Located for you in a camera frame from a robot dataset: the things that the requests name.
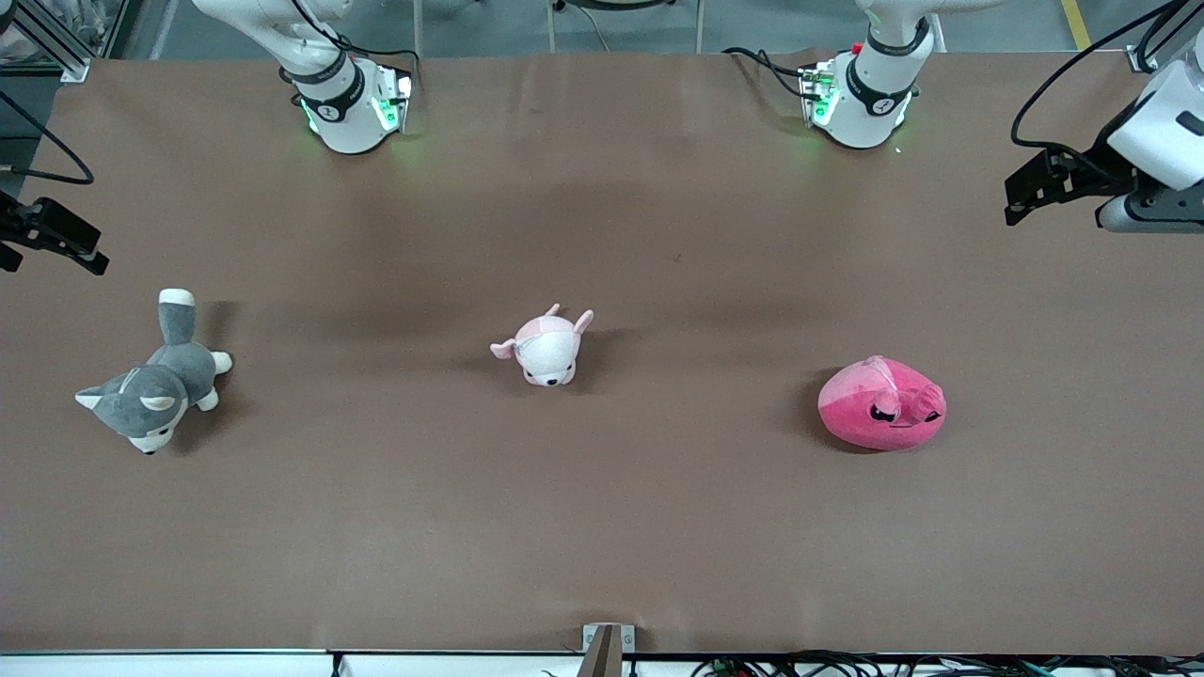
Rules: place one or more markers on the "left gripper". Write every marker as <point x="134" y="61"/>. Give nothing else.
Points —
<point x="1091" y="168"/>

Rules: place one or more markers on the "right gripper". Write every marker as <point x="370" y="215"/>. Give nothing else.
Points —
<point x="21" y="226"/>

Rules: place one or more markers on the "hot pink round plush toy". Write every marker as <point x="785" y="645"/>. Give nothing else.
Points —
<point x="865" y="414"/>

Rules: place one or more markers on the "grey white husky plush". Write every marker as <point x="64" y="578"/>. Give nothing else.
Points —
<point x="155" y="390"/>

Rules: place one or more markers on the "light pink dog plush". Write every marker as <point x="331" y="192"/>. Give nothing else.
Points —
<point x="546" y="353"/>

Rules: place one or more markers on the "chair base metal legs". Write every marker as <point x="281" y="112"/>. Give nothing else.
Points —
<point x="611" y="3"/>

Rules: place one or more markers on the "black frame profile with bracket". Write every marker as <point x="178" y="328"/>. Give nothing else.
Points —
<point x="1143" y="61"/>

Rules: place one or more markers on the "aluminium frame post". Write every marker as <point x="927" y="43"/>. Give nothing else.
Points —
<point x="56" y="47"/>

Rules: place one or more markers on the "white table edge rail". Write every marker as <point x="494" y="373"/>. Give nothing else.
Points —
<point x="188" y="666"/>

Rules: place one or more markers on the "metal table edge bracket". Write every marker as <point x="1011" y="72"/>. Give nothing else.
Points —
<point x="607" y="653"/>

